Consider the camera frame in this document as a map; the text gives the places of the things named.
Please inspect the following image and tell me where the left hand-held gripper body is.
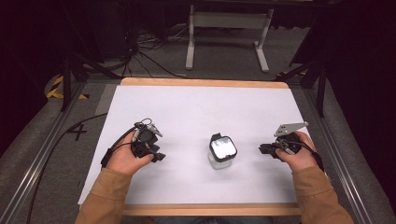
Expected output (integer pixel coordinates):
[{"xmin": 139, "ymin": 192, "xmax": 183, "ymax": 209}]
[{"xmin": 132, "ymin": 118, "xmax": 163, "ymax": 159}]

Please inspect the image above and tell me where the person's right hand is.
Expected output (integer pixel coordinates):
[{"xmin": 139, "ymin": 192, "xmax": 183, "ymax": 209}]
[{"xmin": 275, "ymin": 130, "xmax": 319, "ymax": 174}]

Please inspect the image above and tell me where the aluminium floor rail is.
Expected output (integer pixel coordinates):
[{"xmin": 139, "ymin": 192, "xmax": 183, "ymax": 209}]
[
  {"xmin": 0, "ymin": 81, "xmax": 88, "ymax": 224},
  {"xmin": 302, "ymin": 87, "xmax": 375, "ymax": 224}
]

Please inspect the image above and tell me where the black tripod stand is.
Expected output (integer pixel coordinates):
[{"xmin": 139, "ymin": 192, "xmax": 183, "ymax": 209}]
[
  {"xmin": 60, "ymin": 51, "xmax": 123, "ymax": 112},
  {"xmin": 273, "ymin": 57, "xmax": 329, "ymax": 119}
]

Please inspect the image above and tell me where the clear jar with black lid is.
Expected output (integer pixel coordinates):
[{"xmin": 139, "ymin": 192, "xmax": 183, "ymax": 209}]
[{"xmin": 207, "ymin": 133, "xmax": 238, "ymax": 171}]

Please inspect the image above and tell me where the bundle of floor cables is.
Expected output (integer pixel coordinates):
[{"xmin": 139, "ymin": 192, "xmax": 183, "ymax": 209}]
[{"xmin": 120, "ymin": 21, "xmax": 190, "ymax": 79}]

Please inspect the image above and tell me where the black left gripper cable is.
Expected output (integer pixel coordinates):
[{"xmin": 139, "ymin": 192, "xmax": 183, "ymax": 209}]
[{"xmin": 25, "ymin": 112, "xmax": 138, "ymax": 224}]

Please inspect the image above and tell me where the white table mat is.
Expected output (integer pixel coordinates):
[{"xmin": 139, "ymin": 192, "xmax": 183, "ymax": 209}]
[{"xmin": 78, "ymin": 85, "xmax": 310, "ymax": 205}]

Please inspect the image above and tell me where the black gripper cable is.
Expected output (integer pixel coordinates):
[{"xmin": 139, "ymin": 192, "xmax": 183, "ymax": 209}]
[
  {"xmin": 277, "ymin": 137, "xmax": 325, "ymax": 173},
  {"xmin": 25, "ymin": 112, "xmax": 138, "ymax": 224}
]

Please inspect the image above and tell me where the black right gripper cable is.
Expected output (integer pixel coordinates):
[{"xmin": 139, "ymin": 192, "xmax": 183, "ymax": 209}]
[{"xmin": 277, "ymin": 137, "xmax": 325, "ymax": 173}]

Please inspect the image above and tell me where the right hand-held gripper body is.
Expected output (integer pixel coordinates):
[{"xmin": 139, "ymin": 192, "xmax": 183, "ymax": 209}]
[{"xmin": 273, "ymin": 121, "xmax": 310, "ymax": 156}]

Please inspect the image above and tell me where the person's left hand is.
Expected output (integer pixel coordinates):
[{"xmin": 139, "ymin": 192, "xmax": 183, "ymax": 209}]
[{"xmin": 105, "ymin": 132, "xmax": 155, "ymax": 177}]

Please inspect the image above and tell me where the white metal table frame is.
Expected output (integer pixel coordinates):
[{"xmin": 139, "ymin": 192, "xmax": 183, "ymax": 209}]
[{"xmin": 185, "ymin": 4, "xmax": 275, "ymax": 74}]

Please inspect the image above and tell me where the yellow black hazard tape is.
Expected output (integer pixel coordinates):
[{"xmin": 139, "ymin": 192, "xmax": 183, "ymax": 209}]
[{"xmin": 46, "ymin": 74, "xmax": 91, "ymax": 101}]

